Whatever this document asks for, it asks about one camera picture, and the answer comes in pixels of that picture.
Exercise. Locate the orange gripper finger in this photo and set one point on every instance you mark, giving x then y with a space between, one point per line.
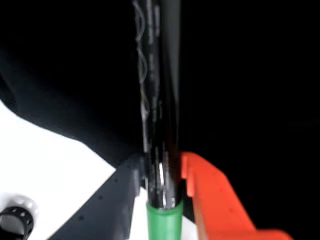
220 207

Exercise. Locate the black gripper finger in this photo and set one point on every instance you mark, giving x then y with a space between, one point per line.
105 207

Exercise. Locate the green capped black marker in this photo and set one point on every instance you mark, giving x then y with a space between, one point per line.
160 112

